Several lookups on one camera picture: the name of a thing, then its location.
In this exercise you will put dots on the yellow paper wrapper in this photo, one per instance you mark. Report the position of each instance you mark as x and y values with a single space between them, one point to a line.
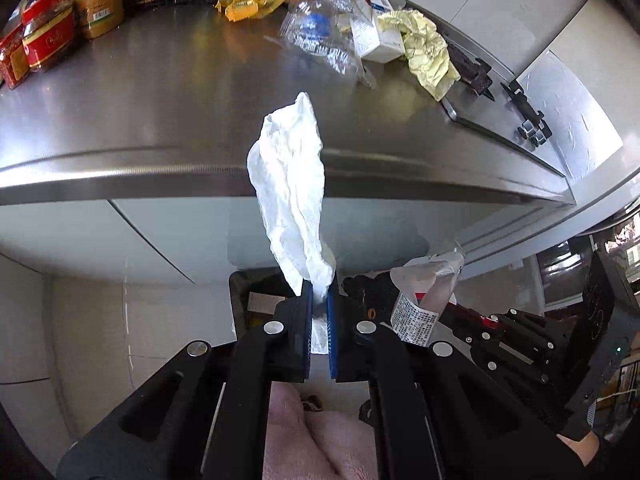
425 50

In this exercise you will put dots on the white carton box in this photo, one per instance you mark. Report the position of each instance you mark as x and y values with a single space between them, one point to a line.
382 47

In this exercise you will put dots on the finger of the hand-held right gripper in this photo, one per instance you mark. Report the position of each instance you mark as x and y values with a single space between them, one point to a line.
520 332
525 380

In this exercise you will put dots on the black metal bracket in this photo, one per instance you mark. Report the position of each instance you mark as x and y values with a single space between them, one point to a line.
527 110
467 65

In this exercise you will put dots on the person's right forearm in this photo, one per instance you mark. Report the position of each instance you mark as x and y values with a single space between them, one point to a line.
582 447

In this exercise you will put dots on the large red jar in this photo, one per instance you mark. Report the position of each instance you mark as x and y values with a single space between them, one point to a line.
47 40

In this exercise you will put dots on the beige cardboard piece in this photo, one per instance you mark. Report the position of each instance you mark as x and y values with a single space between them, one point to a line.
262 305

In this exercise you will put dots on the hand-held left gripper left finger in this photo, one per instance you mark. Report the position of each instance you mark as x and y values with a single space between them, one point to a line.
306 332

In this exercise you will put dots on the white tissue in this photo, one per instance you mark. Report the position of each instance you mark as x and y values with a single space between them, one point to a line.
290 175

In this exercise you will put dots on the yellow snack wrapper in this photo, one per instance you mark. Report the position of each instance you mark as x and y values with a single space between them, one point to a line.
250 2

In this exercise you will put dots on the dark square trash bin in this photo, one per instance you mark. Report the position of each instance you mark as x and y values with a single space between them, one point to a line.
245 322

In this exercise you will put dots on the yellow jar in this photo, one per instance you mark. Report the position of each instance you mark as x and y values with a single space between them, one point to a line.
100 10

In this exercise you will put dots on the small red jar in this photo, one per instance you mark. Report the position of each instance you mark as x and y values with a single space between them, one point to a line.
12 60

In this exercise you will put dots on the clear plastic wrapper white label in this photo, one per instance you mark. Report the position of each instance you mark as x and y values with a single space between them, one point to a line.
415 320

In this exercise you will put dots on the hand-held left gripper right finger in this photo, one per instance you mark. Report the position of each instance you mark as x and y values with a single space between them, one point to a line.
333 335

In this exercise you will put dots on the clear plastic bottle blue cap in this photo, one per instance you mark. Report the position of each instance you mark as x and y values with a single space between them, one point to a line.
312 27

